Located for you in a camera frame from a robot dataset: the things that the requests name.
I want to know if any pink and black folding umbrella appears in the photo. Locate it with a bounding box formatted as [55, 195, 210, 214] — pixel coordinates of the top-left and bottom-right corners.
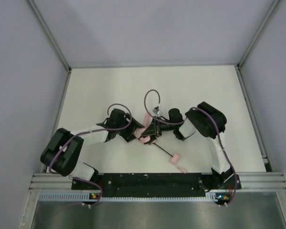
[133, 113, 187, 174]

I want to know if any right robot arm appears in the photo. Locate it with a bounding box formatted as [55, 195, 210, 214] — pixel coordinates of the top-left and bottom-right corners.
[141, 102, 233, 187]

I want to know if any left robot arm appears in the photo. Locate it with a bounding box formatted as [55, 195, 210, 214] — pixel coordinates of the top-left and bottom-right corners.
[40, 108, 144, 181]

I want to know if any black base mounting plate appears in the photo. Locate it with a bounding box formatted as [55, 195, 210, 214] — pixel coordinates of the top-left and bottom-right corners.
[71, 172, 242, 198]

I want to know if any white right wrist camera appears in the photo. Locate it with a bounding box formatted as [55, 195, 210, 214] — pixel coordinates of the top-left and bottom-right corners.
[153, 106, 161, 116]

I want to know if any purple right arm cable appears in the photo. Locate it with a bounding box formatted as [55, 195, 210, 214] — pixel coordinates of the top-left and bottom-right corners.
[143, 89, 237, 206]

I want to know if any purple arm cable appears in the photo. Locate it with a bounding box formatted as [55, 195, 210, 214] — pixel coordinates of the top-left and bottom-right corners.
[143, 89, 237, 206]
[47, 103, 133, 206]

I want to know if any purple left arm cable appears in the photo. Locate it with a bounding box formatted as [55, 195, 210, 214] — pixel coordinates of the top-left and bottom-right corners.
[47, 103, 133, 206]

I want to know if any grey slotted cable duct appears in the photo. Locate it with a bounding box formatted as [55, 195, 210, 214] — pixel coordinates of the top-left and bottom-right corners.
[38, 191, 228, 202]

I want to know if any aluminium frame rail front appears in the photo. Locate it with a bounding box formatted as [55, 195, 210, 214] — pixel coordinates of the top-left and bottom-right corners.
[29, 172, 286, 192]

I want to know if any aluminium frame post left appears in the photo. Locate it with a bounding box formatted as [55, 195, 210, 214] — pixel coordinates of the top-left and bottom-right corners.
[25, 0, 71, 73]

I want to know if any aluminium frame post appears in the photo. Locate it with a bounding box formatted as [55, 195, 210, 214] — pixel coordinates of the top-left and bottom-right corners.
[236, 0, 282, 71]
[25, 0, 71, 73]

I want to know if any aluminium frame post right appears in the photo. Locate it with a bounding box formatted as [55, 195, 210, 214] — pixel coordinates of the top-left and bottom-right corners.
[236, 0, 282, 71]

